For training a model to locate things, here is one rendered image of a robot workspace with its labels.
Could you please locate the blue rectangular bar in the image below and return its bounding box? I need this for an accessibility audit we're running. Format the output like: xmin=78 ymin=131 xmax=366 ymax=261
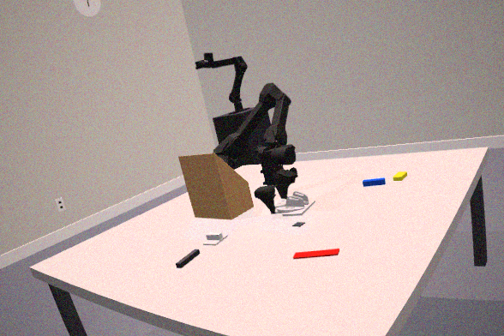
xmin=363 ymin=178 xmax=386 ymax=187

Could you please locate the red flat bar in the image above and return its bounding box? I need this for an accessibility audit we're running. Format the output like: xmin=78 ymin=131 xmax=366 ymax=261
xmin=293 ymin=249 xmax=339 ymax=260

